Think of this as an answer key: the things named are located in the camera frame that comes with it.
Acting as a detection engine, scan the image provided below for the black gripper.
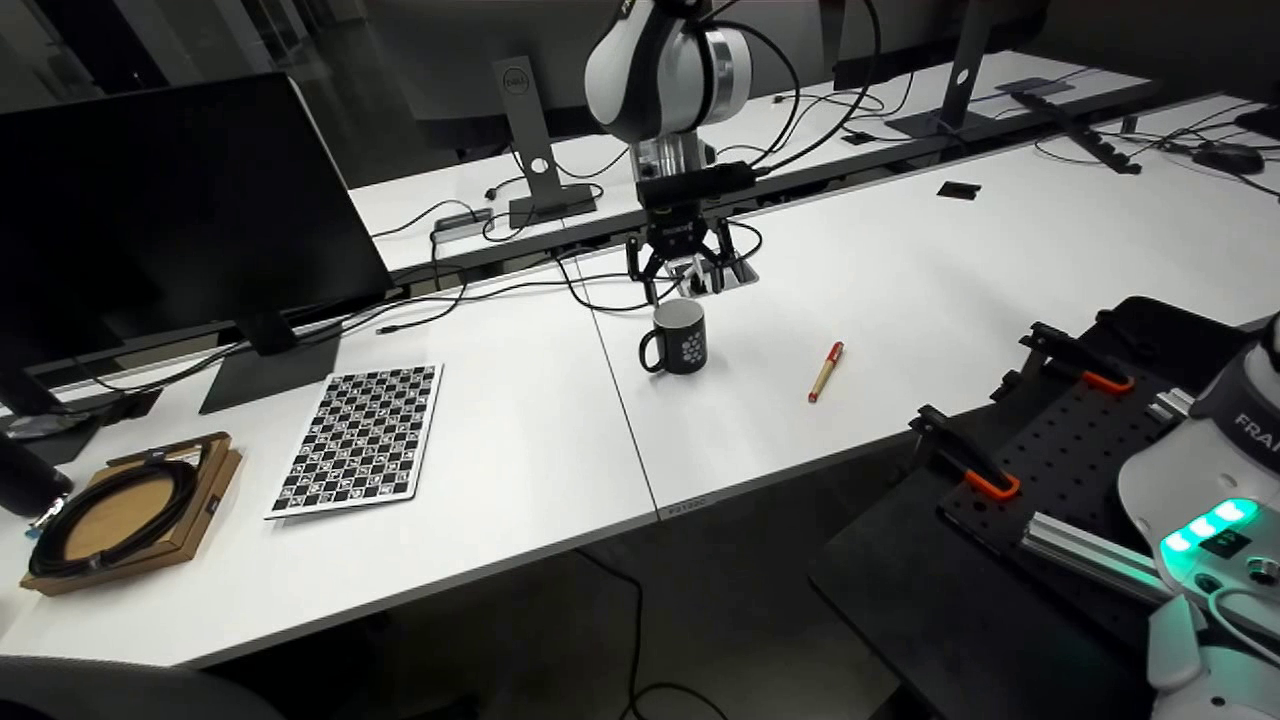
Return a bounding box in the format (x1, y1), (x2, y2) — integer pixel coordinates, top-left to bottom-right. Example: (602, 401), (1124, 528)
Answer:
(627, 198), (759, 308)

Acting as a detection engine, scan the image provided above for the black mug with print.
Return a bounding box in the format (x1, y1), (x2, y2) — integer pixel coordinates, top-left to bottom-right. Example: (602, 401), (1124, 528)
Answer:
(636, 290), (711, 381)

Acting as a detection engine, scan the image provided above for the white robot base green light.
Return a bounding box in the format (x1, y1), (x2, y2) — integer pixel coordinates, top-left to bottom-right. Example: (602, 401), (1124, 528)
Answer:
(1113, 312), (1280, 720)

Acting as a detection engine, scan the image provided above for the red and beige pen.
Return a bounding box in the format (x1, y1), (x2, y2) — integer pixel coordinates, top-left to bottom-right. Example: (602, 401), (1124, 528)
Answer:
(804, 335), (848, 409)

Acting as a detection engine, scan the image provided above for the silver monitor stand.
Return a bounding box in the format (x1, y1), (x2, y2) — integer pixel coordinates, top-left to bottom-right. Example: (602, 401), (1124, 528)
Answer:
(489, 50), (602, 232)

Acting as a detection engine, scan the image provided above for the grey power strip box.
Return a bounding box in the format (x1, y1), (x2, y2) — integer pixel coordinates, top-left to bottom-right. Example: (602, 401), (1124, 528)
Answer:
(423, 208), (491, 263)

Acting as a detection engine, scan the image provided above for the black monitor stand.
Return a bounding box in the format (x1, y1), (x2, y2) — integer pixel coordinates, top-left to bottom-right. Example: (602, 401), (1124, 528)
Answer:
(885, 0), (1033, 144)

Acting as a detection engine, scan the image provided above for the black white checkerboard sheet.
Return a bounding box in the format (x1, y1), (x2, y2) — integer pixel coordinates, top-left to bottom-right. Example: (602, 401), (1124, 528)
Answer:
(263, 360), (447, 520)

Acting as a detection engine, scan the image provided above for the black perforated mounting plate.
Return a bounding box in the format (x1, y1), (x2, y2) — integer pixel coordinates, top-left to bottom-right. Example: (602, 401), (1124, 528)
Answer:
(938, 360), (1207, 593)

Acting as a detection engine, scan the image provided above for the black elongated desk item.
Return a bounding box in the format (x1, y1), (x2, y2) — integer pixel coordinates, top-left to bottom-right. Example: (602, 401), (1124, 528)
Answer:
(1060, 121), (1149, 179)

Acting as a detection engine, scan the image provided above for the silver aluminium extrusion bar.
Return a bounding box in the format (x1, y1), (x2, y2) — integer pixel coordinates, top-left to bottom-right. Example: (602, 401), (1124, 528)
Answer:
(1015, 512), (1172, 608)

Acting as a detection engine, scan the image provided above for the brown wooden box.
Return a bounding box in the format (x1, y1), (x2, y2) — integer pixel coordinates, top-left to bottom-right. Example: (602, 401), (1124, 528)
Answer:
(17, 426), (249, 595)

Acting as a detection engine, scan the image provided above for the large black monitor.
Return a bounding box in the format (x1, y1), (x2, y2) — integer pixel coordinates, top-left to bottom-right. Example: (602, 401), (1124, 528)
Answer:
(0, 73), (400, 415)

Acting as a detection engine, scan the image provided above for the black computer mouse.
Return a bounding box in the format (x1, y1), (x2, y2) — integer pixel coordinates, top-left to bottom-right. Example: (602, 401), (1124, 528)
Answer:
(1190, 137), (1269, 179)

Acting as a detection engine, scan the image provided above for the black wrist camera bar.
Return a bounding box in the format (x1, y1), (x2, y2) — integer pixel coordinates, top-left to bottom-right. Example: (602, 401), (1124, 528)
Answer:
(636, 158), (759, 215)

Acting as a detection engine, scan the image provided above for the black looping table cable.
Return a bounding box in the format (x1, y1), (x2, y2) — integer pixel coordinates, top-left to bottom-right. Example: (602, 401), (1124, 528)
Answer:
(549, 243), (671, 321)

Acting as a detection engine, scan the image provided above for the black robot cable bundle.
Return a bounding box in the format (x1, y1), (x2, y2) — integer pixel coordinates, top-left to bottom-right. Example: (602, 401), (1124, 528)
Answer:
(705, 7), (813, 179)

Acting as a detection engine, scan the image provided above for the thin black table cable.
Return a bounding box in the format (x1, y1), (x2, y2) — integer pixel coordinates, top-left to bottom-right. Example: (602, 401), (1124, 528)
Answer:
(373, 272), (474, 341)

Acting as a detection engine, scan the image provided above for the black clamp orange handle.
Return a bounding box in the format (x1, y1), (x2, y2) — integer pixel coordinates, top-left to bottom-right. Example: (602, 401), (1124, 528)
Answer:
(910, 401), (1029, 512)
(1015, 317), (1140, 404)

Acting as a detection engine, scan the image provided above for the black floor cable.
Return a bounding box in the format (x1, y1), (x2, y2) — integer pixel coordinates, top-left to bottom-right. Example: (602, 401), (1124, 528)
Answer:
(573, 544), (732, 720)

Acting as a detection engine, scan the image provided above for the black round ring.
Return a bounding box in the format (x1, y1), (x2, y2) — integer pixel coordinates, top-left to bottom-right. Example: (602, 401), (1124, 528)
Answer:
(25, 454), (206, 581)

